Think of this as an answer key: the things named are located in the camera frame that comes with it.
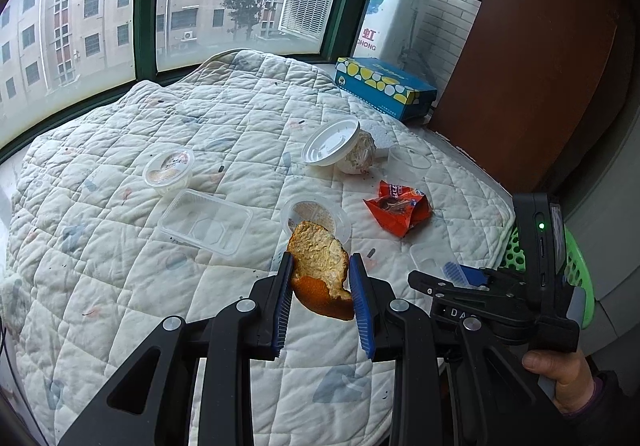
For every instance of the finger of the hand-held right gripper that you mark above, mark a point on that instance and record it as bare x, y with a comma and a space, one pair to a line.
465, 291
472, 275

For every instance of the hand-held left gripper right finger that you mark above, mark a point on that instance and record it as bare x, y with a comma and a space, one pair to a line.
361, 311

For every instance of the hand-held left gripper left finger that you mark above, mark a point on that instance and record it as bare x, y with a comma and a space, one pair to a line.
281, 311

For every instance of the small clear plastic tub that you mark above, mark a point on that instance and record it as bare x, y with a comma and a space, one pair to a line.
427, 258

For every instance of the orange peel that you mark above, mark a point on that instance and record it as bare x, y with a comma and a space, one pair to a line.
320, 266

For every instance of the green plastic basket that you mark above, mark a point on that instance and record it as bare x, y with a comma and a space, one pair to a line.
580, 271

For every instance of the white styrofoam piece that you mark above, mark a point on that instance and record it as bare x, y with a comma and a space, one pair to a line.
385, 141

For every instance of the person's right forearm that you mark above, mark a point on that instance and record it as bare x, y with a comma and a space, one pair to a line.
605, 411

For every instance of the person's right hand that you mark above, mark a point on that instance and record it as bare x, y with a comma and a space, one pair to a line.
560, 376

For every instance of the red snack wrapper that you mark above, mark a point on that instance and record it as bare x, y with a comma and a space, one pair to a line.
397, 211

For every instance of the small round clear container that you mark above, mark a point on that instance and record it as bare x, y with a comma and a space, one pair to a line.
310, 211

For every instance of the rectangular clear plastic container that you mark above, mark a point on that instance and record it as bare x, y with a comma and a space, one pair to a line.
205, 221

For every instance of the clear plastic cup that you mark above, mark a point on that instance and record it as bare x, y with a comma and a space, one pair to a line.
407, 159

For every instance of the white quilted blanket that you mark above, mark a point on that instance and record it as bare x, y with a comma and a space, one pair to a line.
125, 251

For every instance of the white round plastic lid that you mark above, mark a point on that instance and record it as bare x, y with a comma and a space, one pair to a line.
330, 141

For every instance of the round container with printed lid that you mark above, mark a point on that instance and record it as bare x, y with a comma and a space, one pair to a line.
167, 166

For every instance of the blue spotted cardboard box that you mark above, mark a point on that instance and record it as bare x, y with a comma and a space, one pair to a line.
380, 84

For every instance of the brown wooden cabinet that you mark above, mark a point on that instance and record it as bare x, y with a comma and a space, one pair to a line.
540, 51

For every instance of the white printed appliance carton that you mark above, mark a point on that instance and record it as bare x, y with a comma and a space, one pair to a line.
395, 21

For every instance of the beige apartment building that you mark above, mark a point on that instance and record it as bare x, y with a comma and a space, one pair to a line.
100, 1

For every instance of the green window frame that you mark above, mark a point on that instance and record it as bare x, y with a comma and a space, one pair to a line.
147, 1

